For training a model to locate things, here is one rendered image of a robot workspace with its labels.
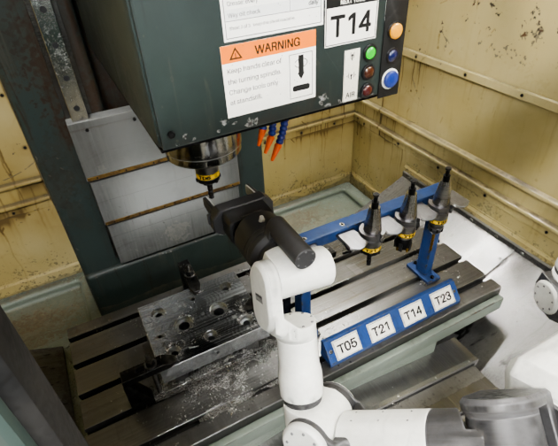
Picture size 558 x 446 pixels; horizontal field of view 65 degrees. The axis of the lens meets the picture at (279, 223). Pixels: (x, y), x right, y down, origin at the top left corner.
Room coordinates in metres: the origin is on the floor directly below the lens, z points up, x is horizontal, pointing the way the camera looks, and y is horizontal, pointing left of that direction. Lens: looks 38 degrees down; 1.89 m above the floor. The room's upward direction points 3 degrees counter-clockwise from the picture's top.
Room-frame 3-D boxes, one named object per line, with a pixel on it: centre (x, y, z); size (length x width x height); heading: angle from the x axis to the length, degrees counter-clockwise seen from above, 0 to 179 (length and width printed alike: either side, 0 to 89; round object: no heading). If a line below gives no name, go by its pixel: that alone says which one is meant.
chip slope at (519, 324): (1.10, -0.44, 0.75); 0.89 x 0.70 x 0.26; 26
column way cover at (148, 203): (1.22, 0.34, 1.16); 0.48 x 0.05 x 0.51; 116
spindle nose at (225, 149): (0.82, 0.15, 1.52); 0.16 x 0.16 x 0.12
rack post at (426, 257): (1.00, -0.45, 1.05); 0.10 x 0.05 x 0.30; 26
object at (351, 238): (0.80, -0.18, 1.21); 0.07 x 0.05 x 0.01; 26
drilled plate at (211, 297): (0.79, 0.22, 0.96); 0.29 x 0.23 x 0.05; 116
